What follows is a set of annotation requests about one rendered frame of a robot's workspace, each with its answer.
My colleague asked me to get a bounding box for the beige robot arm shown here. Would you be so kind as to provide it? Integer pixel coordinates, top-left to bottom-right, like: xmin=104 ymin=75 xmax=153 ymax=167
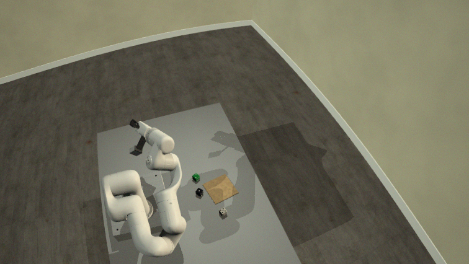
xmin=101 ymin=128 xmax=186 ymax=257

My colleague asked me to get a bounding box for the tan mottled mat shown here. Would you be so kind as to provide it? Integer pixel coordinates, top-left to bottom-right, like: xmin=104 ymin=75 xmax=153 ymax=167
xmin=203 ymin=174 xmax=239 ymax=204

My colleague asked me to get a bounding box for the white die with black pips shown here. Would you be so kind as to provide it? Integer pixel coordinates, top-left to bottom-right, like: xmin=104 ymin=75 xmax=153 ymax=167
xmin=219 ymin=208 xmax=227 ymax=216

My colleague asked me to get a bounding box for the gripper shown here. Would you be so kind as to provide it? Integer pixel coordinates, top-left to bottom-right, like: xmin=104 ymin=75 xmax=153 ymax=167
xmin=130 ymin=119 xmax=151 ymax=140

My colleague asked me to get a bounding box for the green die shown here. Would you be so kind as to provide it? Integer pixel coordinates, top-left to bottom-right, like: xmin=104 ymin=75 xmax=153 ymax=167
xmin=192 ymin=173 xmax=200 ymax=182

